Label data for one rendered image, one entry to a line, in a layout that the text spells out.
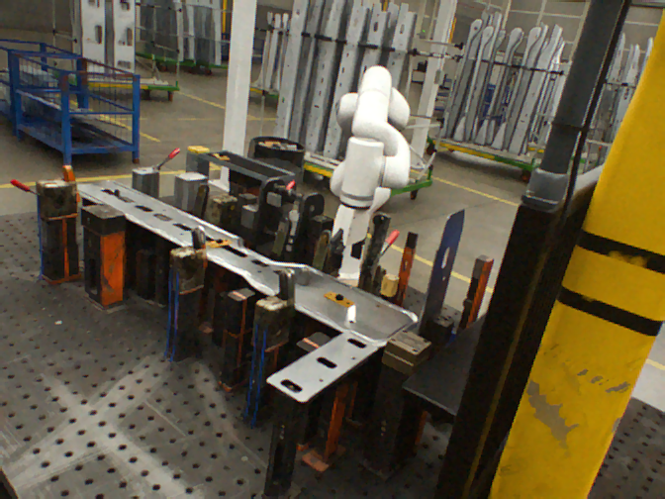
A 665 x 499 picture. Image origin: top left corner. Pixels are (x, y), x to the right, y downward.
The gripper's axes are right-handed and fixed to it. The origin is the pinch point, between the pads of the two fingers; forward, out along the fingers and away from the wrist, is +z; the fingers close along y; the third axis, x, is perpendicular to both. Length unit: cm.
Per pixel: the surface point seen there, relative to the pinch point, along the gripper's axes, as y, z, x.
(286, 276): 18.5, 1.5, -4.8
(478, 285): -13.7, -0.8, 31.2
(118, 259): 16, 25, -76
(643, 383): -233, 114, 81
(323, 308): 7.6, 12.1, 0.1
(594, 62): 64, -55, 56
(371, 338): 10.0, 12.0, 16.6
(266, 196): -17.3, -1.4, -44.2
